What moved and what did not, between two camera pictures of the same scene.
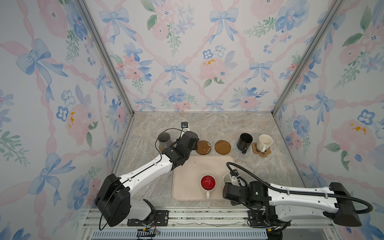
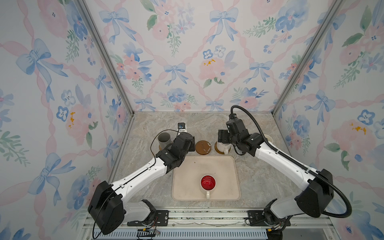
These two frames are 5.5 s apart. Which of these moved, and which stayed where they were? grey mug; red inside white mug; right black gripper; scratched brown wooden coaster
Moved: right black gripper
Stayed: scratched brown wooden coaster; grey mug; red inside white mug
